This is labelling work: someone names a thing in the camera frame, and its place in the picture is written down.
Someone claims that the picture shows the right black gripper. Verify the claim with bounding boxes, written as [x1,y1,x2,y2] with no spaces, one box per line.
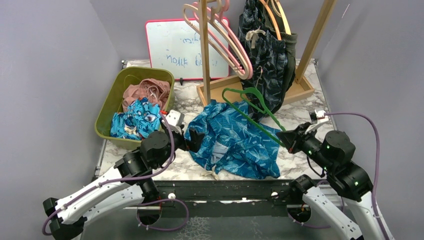
[276,120,334,172]

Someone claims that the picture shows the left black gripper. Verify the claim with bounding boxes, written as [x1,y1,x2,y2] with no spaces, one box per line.
[154,124,205,169]

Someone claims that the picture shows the blue leaf print shorts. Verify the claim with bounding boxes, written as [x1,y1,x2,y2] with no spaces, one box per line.
[187,100,281,180]

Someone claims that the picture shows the green plastic hanger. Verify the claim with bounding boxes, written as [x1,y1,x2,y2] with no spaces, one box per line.
[221,86,286,147]

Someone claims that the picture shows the pink shorts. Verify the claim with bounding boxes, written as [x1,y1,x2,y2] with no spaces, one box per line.
[122,78,171,112]

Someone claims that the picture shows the light wooden hanger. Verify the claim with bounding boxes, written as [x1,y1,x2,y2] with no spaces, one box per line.
[182,0,250,81]

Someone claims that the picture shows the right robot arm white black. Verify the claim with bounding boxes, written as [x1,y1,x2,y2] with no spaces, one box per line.
[276,124,394,240]

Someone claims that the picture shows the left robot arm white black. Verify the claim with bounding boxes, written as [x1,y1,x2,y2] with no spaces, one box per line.
[41,128,205,240]

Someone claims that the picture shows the dark blue patterned shorts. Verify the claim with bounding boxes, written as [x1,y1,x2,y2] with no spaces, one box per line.
[237,0,288,113]

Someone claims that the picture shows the dark olive shorts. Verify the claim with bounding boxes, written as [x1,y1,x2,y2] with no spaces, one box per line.
[268,0,298,91]

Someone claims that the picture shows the beige wooden hanger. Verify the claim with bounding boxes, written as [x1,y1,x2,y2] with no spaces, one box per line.
[271,0,292,35]

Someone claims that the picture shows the orange wooden hanger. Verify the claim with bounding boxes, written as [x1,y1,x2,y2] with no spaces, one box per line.
[259,0,282,41]

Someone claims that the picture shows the wooden clothes rack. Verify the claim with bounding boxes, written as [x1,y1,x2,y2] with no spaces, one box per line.
[196,0,337,106]

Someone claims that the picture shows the olive green plastic basket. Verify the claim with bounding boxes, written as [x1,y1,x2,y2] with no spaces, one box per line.
[94,66,175,150]

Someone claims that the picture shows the red framed whiteboard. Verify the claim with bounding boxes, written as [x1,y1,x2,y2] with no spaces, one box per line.
[145,18,230,81]

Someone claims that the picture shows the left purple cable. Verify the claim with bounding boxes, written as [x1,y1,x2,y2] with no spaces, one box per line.
[41,112,190,237]

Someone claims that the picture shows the purple cable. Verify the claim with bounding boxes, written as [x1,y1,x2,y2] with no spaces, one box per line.
[41,112,190,237]
[288,111,392,240]

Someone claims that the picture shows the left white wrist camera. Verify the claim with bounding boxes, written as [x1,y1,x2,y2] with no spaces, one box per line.
[165,109,185,135]

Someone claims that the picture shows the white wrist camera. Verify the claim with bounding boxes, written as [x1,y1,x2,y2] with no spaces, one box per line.
[304,109,330,134]
[165,109,185,135]

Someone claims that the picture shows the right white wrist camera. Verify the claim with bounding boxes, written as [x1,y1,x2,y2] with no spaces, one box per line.
[304,109,330,134]

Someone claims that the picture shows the black metal base rail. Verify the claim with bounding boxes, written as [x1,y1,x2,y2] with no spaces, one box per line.
[71,178,332,240]

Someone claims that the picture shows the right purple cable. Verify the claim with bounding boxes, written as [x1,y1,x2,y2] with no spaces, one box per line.
[288,111,392,240]

